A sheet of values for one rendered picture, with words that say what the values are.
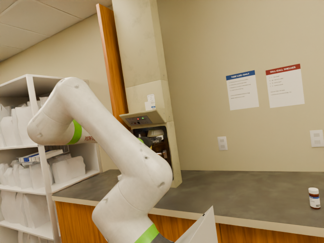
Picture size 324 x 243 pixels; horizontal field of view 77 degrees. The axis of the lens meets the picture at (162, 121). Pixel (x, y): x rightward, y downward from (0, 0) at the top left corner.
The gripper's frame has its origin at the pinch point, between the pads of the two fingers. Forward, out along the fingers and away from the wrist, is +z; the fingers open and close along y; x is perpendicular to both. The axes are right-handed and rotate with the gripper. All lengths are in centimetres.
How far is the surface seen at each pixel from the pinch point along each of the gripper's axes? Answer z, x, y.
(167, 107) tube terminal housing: 8.2, -20.2, -4.6
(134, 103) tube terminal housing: 4.8, -27.1, 20.7
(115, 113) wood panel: -4.2, -21.5, 32.6
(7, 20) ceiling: -4, -133, 156
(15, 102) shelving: 21, -57, 220
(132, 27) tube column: 5, -82, 12
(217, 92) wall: 48, -27, -32
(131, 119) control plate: -3.1, -15.2, 19.2
